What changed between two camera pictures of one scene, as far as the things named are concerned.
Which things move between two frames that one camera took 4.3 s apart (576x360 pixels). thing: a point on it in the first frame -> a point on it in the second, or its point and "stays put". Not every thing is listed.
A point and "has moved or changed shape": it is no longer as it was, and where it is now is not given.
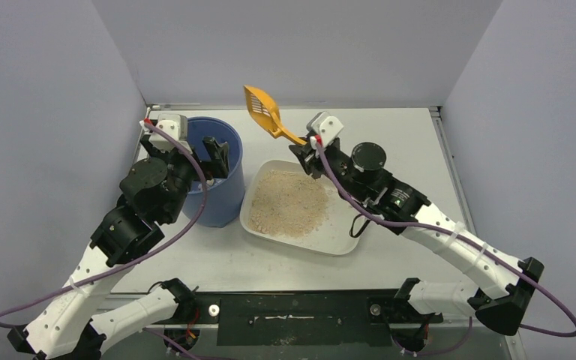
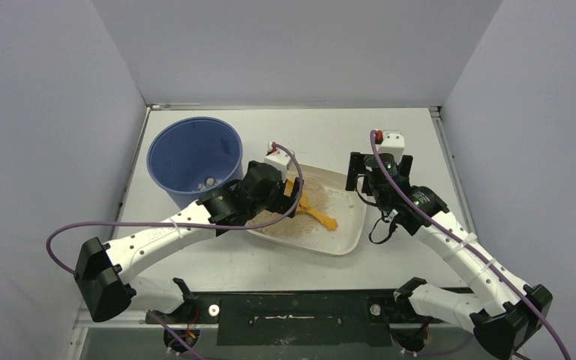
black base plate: (306, 318) stays put
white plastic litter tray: (253, 174) has moved or changed shape
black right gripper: (306, 158) -> (356, 169)
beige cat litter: (289, 205) stays put
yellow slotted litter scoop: (265, 110) -> (327, 222)
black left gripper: (188, 156) -> (282, 193)
